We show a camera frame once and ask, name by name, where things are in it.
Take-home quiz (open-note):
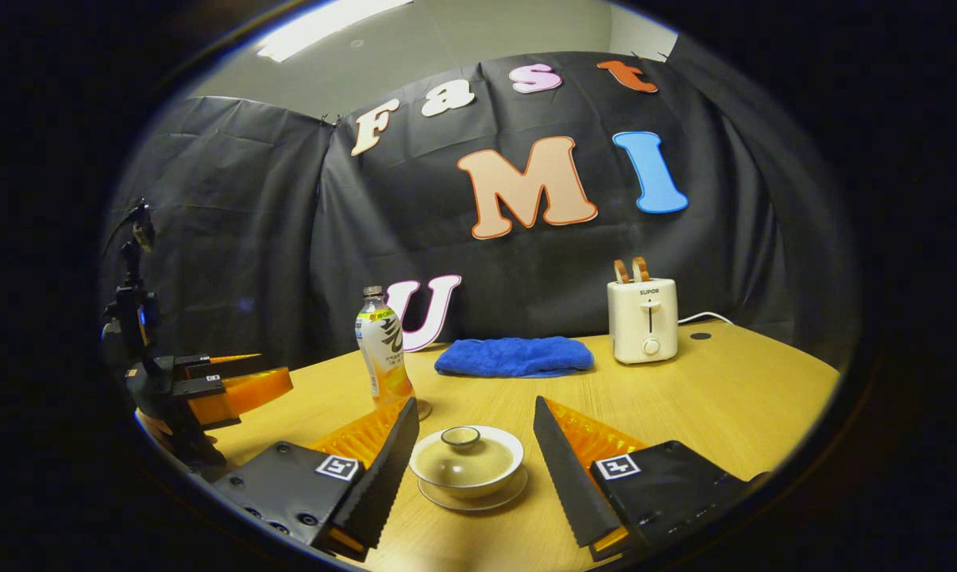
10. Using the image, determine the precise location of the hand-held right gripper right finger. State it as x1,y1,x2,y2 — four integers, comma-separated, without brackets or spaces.
534,396,769,561

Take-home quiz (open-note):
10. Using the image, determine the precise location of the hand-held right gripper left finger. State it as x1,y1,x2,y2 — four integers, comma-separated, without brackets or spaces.
208,396,420,561

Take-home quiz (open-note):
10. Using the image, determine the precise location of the white teacup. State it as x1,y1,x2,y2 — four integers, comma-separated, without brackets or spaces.
408,425,526,501

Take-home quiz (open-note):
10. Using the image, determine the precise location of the clear plastic water bottle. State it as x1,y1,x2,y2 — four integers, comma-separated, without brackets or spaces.
355,286,415,408

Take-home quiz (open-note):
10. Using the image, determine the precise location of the white saucer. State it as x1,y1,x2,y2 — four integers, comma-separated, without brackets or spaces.
417,465,530,512

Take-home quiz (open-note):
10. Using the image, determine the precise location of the black backdrop cloth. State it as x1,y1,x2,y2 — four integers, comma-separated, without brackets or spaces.
101,36,860,374

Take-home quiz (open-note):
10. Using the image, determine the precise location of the blue towel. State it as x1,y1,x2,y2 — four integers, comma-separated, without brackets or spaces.
434,336,595,378

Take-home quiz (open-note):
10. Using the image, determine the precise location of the white toaster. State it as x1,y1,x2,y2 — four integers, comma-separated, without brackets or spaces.
607,277,679,365

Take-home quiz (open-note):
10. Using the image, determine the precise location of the ceiling light panel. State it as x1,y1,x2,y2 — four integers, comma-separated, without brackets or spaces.
256,0,415,63

